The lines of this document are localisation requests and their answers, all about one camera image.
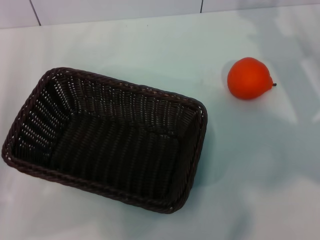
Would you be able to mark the orange-red plastic pear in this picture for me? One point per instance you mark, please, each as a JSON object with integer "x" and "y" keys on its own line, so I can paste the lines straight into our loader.
{"x": 247, "y": 78}

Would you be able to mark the black woven rectangular basket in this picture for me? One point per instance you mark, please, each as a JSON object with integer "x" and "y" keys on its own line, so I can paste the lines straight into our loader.
{"x": 117, "y": 147}

